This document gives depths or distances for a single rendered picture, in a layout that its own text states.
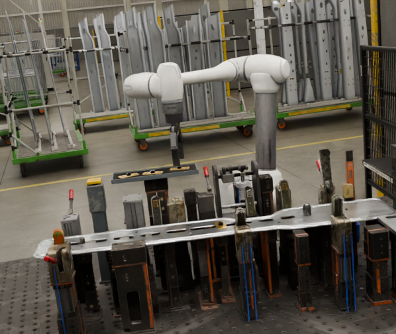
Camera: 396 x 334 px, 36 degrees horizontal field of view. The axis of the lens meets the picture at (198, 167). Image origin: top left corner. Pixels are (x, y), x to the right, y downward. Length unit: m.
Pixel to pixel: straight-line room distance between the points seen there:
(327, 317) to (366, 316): 0.14
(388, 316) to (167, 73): 1.26
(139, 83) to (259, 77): 0.61
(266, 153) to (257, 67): 0.41
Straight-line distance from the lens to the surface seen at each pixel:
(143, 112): 9.30
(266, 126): 2.97
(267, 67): 2.93
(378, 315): 2.33
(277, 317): 2.32
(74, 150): 8.44
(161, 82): 2.58
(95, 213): 2.68
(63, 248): 2.19
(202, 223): 2.43
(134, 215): 2.48
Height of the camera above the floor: 1.76
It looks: 13 degrees down
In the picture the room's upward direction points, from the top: 6 degrees counter-clockwise
